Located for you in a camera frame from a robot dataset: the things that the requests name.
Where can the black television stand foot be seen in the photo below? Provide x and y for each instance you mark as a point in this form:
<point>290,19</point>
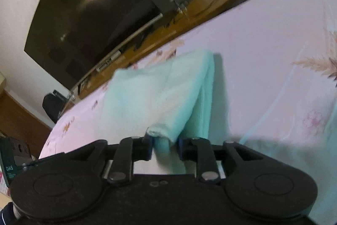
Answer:
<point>139,41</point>

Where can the mint green cloth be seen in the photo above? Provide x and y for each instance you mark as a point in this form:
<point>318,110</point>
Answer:
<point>158,88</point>

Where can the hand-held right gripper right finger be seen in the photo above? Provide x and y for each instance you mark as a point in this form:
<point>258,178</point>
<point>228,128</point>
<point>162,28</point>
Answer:
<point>181,148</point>

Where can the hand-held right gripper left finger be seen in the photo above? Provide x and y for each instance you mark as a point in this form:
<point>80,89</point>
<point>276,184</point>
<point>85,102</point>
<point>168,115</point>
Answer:
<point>149,147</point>

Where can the pink floral bed sheet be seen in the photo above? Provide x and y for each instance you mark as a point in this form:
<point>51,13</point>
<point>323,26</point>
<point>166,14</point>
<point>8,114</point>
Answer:
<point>263,56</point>

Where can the wooden television cabinet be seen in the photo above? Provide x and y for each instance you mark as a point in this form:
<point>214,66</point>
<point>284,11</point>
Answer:
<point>210,1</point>

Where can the small silver device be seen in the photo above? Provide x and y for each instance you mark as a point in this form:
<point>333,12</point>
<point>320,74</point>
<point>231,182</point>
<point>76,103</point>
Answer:
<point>110,61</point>

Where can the person's left forearm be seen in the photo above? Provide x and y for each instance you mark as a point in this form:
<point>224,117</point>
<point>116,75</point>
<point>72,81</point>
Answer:
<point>5,214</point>

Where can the black flat screen television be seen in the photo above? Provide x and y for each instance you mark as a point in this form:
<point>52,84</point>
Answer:
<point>87,16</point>

